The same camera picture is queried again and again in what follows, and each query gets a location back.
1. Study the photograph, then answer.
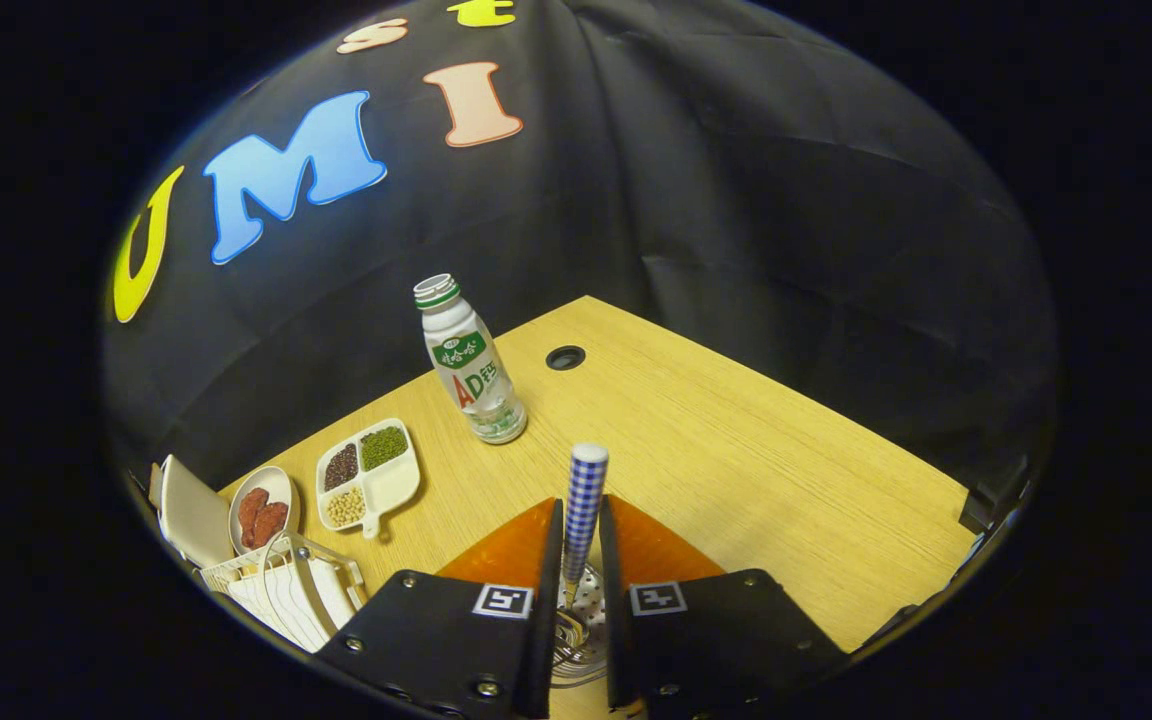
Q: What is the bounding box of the black backdrop cloth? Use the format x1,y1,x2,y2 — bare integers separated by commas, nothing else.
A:
101,0,1057,501

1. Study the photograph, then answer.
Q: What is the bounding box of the pile of green beans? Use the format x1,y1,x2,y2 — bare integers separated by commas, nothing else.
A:
360,426,409,471

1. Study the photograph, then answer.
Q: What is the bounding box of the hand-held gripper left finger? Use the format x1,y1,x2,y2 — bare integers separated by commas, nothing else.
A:
314,497,565,720

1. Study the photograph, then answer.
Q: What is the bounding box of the white toaster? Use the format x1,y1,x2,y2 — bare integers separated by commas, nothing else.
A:
154,455,235,569

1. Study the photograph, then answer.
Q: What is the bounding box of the small oval white plate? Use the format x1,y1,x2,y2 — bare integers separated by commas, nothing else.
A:
228,465,299,557

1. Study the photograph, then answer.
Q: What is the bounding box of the white drink bottle green label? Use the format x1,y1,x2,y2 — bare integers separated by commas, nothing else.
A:
413,273,529,446

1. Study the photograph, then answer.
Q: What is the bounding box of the blue checkered handle spoon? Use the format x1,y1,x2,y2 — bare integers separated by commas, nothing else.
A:
554,443,610,646

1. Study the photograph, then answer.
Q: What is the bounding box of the white divided snack dish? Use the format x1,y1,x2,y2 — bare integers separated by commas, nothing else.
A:
315,418,422,541

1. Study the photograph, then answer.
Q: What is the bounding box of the white dish rack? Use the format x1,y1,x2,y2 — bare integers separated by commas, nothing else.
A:
198,533,369,654

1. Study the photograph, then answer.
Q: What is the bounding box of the pile of dark red beans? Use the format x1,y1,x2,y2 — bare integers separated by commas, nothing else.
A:
324,443,360,491

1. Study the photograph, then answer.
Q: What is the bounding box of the pile of yellow soybeans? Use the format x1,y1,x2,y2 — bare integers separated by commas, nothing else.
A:
325,488,367,528

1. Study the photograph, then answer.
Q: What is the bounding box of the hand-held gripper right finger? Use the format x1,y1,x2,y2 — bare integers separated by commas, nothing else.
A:
598,494,852,716

